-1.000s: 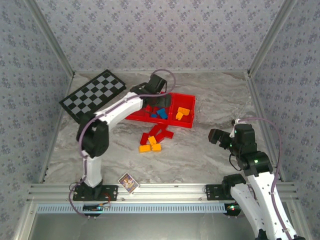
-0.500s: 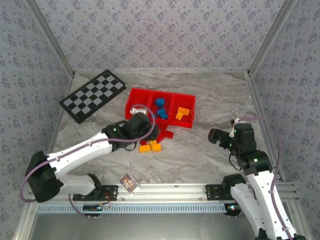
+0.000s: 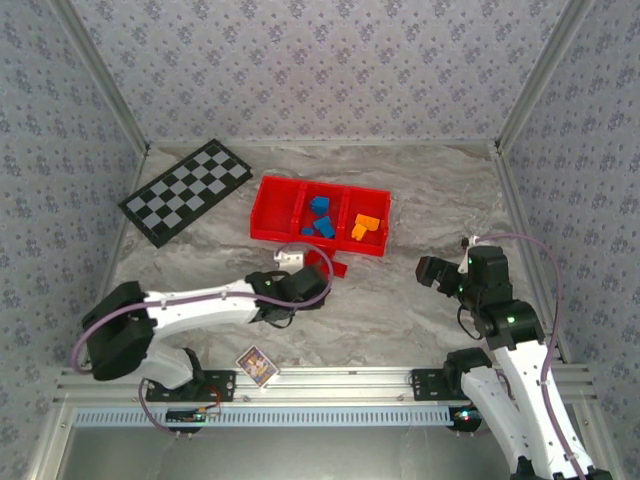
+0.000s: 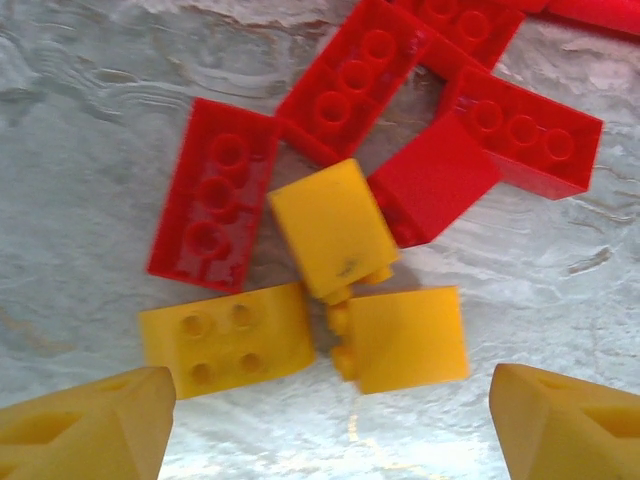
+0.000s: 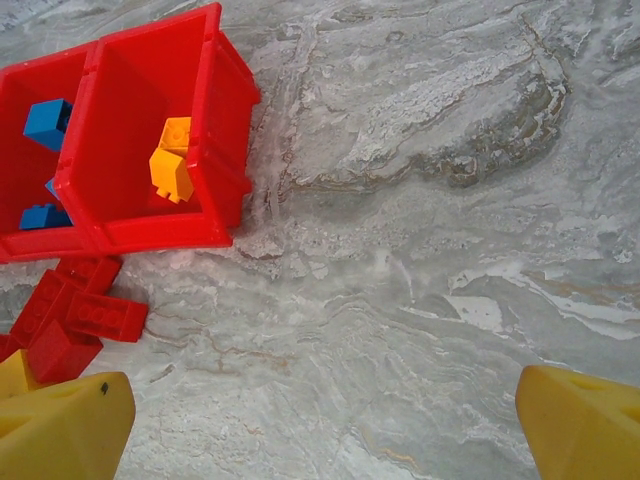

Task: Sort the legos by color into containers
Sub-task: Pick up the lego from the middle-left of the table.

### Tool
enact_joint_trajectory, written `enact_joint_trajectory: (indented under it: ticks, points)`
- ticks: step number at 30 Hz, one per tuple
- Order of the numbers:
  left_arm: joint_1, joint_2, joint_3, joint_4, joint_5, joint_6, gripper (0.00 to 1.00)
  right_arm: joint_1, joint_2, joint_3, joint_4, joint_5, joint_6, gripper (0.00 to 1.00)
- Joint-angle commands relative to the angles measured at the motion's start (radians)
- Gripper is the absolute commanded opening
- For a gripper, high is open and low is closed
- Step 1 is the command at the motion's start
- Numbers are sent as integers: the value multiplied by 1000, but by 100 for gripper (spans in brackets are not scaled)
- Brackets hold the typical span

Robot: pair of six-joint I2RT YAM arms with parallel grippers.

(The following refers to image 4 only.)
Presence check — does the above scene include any small red lego brick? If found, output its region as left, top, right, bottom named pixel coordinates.
left=367, top=110, right=505, bottom=250

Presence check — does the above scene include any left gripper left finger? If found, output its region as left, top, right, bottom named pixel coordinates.
left=0, top=365, right=178, bottom=480

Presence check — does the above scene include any red three-compartment plastic container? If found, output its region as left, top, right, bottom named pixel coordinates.
left=519, top=0, right=640, bottom=37

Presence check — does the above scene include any yellow lego brick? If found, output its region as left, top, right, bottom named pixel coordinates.
left=325, top=285, right=472, bottom=396
left=137, top=283, right=316, bottom=401
left=266, top=158, right=403, bottom=305

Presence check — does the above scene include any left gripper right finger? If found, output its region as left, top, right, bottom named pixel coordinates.
left=488, top=363, right=640, bottom=480

